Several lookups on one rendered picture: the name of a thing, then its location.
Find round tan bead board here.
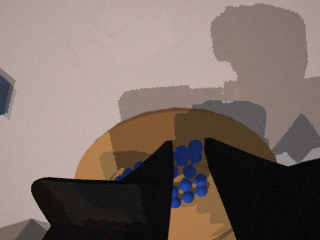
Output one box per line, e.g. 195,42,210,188
75,108,277,240

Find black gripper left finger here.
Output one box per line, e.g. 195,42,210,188
31,141,173,240

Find blue cube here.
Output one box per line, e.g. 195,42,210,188
0,75,11,116

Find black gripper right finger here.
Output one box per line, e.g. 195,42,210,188
204,137,320,240

